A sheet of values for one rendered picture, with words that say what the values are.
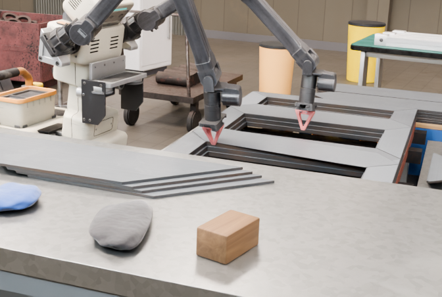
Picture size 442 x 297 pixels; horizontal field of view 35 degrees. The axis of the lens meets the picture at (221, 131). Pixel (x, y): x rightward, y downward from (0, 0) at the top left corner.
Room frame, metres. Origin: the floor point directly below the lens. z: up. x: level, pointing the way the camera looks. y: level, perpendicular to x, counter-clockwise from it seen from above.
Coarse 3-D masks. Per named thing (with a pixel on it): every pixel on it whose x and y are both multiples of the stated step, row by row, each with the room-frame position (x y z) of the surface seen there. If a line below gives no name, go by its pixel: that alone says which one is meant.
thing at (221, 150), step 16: (336, 112) 2.96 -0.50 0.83; (352, 112) 2.95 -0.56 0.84; (368, 112) 2.92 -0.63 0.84; (384, 112) 2.91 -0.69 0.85; (416, 112) 2.92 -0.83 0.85; (224, 128) 2.52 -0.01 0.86; (240, 128) 2.67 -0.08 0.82; (272, 128) 2.71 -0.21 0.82; (288, 128) 2.69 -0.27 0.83; (320, 128) 2.65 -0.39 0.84; (336, 128) 2.64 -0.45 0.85; (352, 128) 2.62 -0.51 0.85; (368, 128) 2.60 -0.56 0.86; (208, 144) 2.34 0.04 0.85; (224, 144) 2.32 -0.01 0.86; (336, 144) 2.36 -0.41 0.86; (256, 160) 2.26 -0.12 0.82; (272, 160) 2.25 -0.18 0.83; (288, 160) 2.24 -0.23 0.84; (304, 160) 2.22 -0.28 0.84; (320, 160) 2.21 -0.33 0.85; (400, 160) 2.22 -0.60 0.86
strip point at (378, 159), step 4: (376, 156) 2.23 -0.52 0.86; (380, 156) 2.23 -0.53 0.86; (384, 156) 2.23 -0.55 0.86; (372, 160) 2.18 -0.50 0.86; (376, 160) 2.18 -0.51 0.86; (380, 160) 2.19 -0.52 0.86; (384, 160) 2.19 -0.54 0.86; (388, 160) 2.19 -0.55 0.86; (392, 160) 2.19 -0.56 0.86; (368, 164) 2.14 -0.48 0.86; (372, 164) 2.14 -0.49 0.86; (376, 164) 2.14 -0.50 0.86; (380, 164) 2.14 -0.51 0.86; (384, 164) 2.14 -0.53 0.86; (388, 164) 2.15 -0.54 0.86; (392, 164) 2.15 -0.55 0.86; (396, 164) 2.15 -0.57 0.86
